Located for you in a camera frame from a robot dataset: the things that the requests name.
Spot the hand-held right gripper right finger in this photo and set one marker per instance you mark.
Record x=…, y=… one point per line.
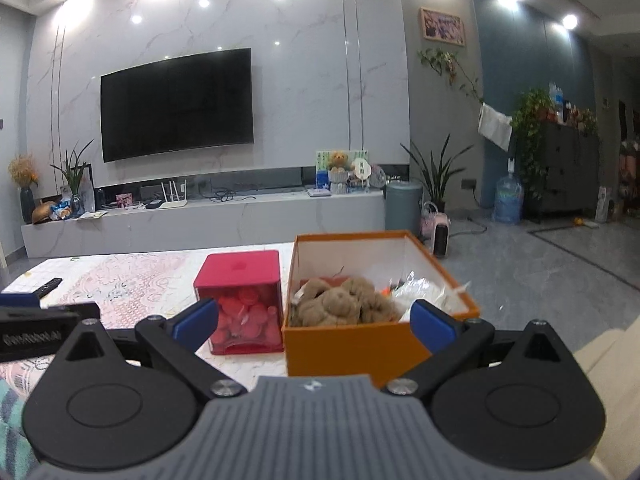
x=431, y=322

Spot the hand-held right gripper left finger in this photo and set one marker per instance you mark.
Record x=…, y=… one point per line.
x=197, y=322

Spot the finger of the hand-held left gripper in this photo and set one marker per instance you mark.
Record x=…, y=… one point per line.
x=20, y=300

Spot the orange cardboard box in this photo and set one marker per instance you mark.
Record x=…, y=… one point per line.
x=350, y=350

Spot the bear-shaped brown loofah sponge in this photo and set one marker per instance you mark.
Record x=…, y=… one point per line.
x=332, y=305

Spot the black remote control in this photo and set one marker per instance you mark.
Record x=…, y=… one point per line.
x=47, y=287

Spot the clear plastic bag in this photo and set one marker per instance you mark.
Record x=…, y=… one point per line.
x=425, y=287

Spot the orange knitted ball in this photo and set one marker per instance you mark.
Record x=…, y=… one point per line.
x=384, y=289

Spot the red plastic container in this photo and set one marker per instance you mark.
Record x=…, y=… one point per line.
x=240, y=270

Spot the pale patterned tablecloth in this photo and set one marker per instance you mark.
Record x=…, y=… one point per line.
x=125, y=280

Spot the teal patterned cloth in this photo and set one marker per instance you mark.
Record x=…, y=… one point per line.
x=12, y=420

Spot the pink space heater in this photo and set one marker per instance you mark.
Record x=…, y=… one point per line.
x=441, y=235

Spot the golden round ornament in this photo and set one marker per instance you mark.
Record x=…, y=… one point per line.
x=42, y=212

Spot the white marble tv cabinet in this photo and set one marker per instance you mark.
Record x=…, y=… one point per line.
x=200, y=227

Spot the dark vase with dried flowers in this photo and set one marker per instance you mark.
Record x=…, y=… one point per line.
x=26, y=205

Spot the grey trash bin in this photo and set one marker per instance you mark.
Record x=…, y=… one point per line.
x=402, y=207

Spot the white wifi router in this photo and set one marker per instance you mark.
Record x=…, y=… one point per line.
x=167, y=202

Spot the small potted grass plant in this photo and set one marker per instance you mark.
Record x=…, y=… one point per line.
x=72, y=172

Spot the blue water jug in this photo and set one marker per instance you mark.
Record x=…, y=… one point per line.
x=507, y=200

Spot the long-leaf potted plant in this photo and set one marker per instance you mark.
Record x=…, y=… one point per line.
x=436, y=175

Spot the clear glass plate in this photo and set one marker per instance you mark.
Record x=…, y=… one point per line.
x=378, y=176

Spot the small blue box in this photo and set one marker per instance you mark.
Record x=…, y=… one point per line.
x=322, y=180

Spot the brown teddy bear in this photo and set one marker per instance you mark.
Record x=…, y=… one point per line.
x=339, y=164

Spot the green picture card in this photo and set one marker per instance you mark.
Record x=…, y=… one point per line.
x=322, y=157

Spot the hanging white cloth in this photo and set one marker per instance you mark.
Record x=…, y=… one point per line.
x=495, y=127

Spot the dark sideboard cabinet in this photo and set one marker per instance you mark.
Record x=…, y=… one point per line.
x=570, y=170

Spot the white floor appliance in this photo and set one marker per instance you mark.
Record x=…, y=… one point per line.
x=604, y=205

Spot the climbing leafy green plant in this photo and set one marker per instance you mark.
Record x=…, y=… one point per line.
x=532, y=115

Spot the trailing green vine plant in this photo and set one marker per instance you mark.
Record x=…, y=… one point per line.
x=445, y=62

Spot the small pink photo frame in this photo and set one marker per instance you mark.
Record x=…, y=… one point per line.
x=125, y=201

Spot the black wall television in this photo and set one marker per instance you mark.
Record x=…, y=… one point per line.
x=175, y=105

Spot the framed wall picture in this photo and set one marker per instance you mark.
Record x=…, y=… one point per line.
x=441, y=26

